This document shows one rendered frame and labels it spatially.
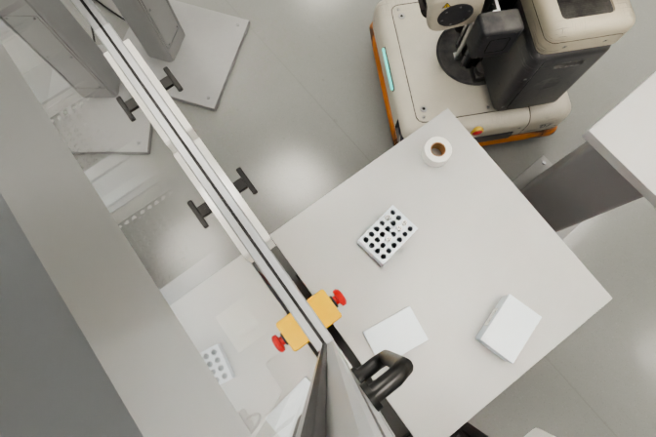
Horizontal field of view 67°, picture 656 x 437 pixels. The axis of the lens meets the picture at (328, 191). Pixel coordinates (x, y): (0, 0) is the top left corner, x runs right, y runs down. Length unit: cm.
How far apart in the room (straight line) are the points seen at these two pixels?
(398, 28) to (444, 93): 32
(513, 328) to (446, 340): 15
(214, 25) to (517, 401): 198
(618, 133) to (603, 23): 30
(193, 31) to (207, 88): 28
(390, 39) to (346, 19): 43
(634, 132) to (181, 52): 175
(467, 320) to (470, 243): 19
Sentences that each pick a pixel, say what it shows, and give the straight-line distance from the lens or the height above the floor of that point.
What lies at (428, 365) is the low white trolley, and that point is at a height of 76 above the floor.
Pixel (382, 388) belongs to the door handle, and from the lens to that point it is 45.
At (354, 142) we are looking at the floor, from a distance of 212.
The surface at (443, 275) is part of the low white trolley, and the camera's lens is 126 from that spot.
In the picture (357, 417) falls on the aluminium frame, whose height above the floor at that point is 181.
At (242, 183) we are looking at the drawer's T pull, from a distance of 113.
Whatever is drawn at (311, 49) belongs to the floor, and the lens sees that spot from 232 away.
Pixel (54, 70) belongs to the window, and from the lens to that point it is 19.
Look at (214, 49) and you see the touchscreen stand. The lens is 233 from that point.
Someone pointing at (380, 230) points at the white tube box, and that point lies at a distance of 121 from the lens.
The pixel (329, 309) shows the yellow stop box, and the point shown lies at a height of 91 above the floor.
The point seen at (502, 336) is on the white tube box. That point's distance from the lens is 124.
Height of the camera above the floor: 198
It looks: 75 degrees down
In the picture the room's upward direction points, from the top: straight up
